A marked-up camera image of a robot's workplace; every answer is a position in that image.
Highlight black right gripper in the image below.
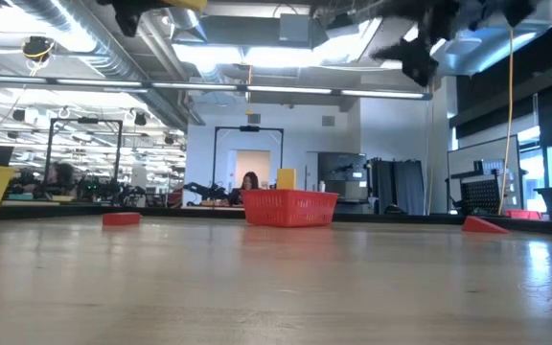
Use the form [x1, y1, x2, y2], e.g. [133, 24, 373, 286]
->
[370, 0, 537, 88]

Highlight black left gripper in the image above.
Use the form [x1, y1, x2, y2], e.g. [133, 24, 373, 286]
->
[95, 0, 166, 39]

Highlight yellow arch block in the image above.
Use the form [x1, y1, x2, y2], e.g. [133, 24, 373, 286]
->
[276, 167, 298, 192]

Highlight overhead light bar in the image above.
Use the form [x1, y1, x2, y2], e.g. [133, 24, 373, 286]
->
[0, 72, 433, 101]

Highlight white partition board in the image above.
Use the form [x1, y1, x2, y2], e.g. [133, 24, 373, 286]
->
[446, 135, 522, 213]

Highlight grey ceiling box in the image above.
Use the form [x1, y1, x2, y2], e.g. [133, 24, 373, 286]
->
[278, 12, 312, 44]

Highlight dark grey curtain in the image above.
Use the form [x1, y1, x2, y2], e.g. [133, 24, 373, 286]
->
[368, 157, 426, 217]

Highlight black pegboard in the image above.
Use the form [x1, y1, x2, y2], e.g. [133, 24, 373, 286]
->
[459, 177, 503, 215]

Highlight background black robot arms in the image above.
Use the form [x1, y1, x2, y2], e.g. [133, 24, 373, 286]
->
[6, 172, 146, 206]

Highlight person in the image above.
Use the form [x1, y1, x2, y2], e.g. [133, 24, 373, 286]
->
[44, 161, 77, 198]
[229, 171, 262, 207]

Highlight red wedge block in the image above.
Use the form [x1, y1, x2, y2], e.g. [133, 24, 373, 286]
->
[461, 215, 512, 236]

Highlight red box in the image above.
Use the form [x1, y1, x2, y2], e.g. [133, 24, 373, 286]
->
[504, 208, 546, 221]

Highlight red plastic basket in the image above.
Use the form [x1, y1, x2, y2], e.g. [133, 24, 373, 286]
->
[240, 188, 340, 228]

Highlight flat red block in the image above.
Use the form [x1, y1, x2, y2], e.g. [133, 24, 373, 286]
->
[102, 211, 142, 227]

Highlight silver ventilation duct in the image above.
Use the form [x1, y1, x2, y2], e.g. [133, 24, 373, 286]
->
[10, 0, 208, 133]

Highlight black overhead camera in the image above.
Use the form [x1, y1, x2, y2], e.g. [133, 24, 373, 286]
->
[20, 34, 57, 62]

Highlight black rig frame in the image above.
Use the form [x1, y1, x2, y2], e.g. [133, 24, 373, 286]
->
[42, 117, 125, 184]
[212, 125, 286, 194]

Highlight black table edge frame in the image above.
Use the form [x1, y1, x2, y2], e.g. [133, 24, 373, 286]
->
[0, 204, 552, 236]

